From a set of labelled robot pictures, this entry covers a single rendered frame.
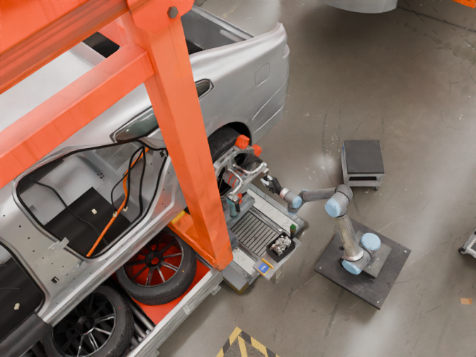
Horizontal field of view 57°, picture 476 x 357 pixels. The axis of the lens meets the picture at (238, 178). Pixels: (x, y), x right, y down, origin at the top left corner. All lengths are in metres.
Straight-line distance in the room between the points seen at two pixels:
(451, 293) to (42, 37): 3.72
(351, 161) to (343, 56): 1.91
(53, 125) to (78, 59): 1.51
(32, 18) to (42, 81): 1.51
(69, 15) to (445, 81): 4.81
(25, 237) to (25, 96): 0.83
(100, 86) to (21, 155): 0.36
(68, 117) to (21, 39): 0.31
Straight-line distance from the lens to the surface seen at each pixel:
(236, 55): 3.20
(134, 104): 2.79
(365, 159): 4.35
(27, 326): 3.35
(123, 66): 1.71
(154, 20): 1.58
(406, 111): 5.30
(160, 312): 3.81
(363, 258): 3.48
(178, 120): 2.00
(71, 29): 1.49
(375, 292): 3.79
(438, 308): 4.21
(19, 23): 1.49
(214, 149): 3.35
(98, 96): 1.69
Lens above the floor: 3.80
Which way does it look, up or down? 56 degrees down
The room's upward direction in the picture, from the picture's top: 8 degrees counter-clockwise
